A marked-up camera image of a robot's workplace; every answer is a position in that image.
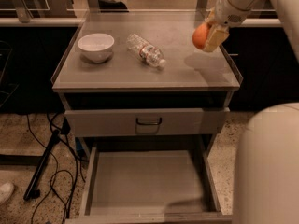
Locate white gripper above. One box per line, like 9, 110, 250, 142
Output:
203, 0, 250, 52

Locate orange fruit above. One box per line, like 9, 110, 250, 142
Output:
192, 22, 210, 49

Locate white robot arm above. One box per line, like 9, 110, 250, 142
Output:
206, 0, 299, 224

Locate grey metal drawer cabinet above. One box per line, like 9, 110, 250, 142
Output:
50, 10, 244, 224

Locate closed top drawer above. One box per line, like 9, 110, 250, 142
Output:
64, 108, 229, 137

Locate open middle drawer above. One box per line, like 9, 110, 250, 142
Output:
65, 146, 232, 224

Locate clear plastic water bottle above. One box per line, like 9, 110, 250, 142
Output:
126, 34, 166, 70

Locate white ceramic bowl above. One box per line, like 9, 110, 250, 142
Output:
78, 33, 115, 63

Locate black metal stand leg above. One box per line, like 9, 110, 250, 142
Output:
23, 130, 59, 201

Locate white shoe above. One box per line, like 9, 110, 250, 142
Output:
0, 182, 14, 204

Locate black drawer handle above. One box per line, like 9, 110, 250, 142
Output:
135, 118, 163, 126

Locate black floor cable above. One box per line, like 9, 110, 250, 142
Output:
25, 112, 89, 224

